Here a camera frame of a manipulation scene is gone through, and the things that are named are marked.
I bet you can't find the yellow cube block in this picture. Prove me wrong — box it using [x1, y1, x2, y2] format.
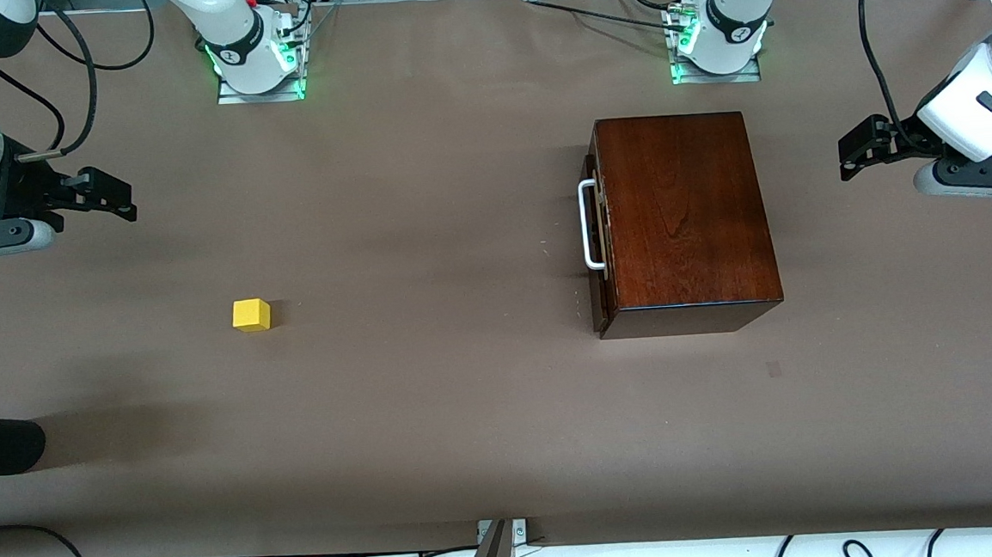
[231, 297, 273, 334]

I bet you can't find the white drawer handle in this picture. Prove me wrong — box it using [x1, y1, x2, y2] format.
[578, 177, 609, 272]

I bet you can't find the wooden drawer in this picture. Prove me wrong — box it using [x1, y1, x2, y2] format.
[580, 134, 614, 335]

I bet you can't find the dark wooden drawer box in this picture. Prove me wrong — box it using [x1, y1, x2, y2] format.
[581, 108, 786, 340]

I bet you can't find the large table cover mat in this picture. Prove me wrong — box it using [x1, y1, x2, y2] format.
[0, 0, 992, 557]

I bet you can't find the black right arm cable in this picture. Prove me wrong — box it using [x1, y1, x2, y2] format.
[0, 0, 163, 163]

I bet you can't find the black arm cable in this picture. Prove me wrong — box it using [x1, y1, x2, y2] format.
[858, 0, 928, 140]
[0, 0, 163, 163]

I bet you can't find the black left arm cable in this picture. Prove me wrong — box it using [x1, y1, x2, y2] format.
[858, 0, 928, 140]

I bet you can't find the silver table bracket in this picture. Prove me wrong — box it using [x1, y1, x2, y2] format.
[475, 517, 529, 548]

